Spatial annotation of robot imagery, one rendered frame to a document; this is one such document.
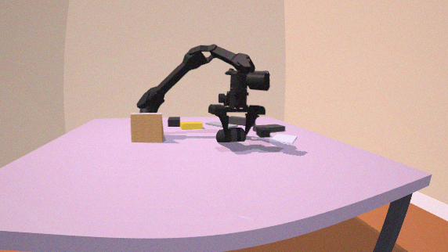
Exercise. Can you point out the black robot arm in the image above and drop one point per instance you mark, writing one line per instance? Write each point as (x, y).
(244, 75)

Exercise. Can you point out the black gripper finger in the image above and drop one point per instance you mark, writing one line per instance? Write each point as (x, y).
(225, 123)
(250, 119)

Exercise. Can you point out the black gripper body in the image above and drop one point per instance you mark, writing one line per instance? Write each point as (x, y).
(237, 99)

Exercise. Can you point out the dark grey rounded unit with white label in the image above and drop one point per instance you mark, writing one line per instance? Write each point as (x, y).
(234, 135)

